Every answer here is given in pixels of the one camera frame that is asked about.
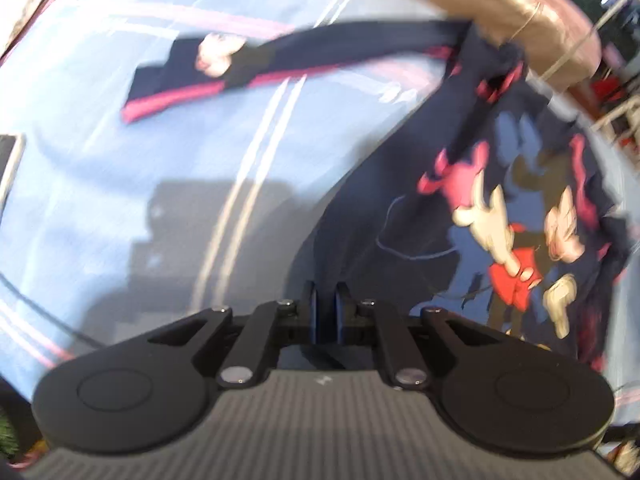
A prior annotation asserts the blue plaid bedsheet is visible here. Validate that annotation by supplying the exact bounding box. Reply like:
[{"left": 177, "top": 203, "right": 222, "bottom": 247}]
[{"left": 0, "top": 0, "right": 640, "bottom": 466}]

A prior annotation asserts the dark rectangular object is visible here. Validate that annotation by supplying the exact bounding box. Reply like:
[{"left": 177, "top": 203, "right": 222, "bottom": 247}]
[{"left": 0, "top": 133, "right": 26, "bottom": 207}]

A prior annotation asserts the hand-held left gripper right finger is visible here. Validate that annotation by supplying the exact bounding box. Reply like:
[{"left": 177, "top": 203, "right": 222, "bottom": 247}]
[{"left": 334, "top": 280, "right": 502, "bottom": 391}]

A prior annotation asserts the floral patterned cloth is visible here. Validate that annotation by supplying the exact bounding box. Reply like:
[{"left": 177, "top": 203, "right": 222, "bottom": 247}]
[{"left": 0, "top": 0, "right": 108, "bottom": 58}]

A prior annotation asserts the navy cartoon print sweater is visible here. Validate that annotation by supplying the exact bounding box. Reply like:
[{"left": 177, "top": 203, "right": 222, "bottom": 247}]
[{"left": 121, "top": 20, "right": 632, "bottom": 372}]

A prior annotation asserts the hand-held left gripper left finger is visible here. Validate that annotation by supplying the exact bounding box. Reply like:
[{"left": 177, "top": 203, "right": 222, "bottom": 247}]
[{"left": 147, "top": 280, "right": 319, "bottom": 391}]

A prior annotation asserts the taped cardboard box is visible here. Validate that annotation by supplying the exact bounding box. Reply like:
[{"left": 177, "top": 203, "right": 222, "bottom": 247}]
[{"left": 345, "top": 0, "right": 604, "bottom": 94}]

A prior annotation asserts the white metal rack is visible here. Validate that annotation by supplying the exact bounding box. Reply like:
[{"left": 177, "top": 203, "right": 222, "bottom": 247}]
[{"left": 590, "top": 0, "right": 640, "bottom": 147}]

